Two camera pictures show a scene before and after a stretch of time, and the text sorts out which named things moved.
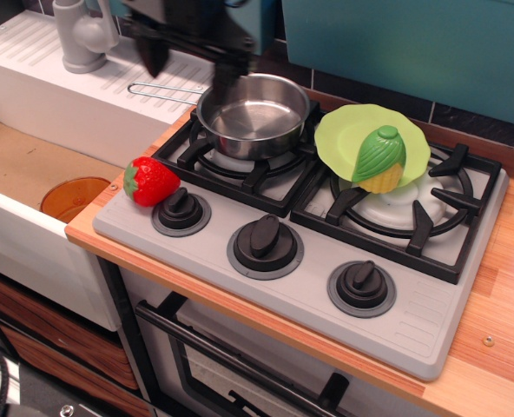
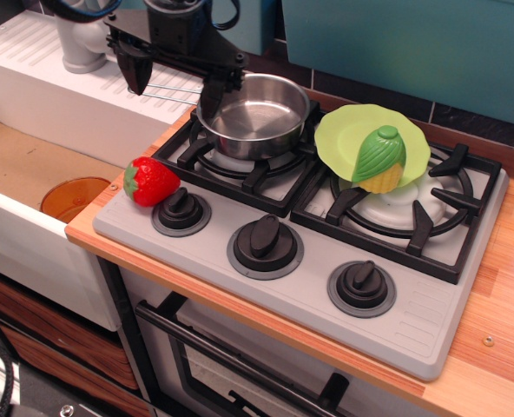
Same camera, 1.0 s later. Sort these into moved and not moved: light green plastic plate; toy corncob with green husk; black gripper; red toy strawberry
Moved: black gripper
Not moved: toy corncob with green husk; light green plastic plate; red toy strawberry
